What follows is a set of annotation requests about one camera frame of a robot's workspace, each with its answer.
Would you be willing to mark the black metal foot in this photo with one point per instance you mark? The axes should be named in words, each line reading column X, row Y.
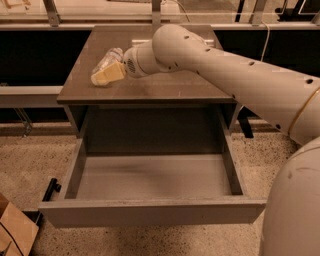
column 53, row 186

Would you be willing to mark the dark grey drawer cabinet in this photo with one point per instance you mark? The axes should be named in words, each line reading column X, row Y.
column 146, row 83

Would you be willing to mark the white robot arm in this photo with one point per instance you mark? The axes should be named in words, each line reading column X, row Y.
column 288, row 100

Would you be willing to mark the brown cardboard box left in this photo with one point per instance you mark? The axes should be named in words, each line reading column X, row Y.
column 17, row 231

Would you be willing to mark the open grey top drawer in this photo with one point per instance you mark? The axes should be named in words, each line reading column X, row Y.
column 153, row 166

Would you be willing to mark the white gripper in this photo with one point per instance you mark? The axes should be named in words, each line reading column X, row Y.
column 131, row 62

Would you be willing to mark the clear plastic water bottle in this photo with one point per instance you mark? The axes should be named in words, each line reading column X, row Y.
column 112, row 56

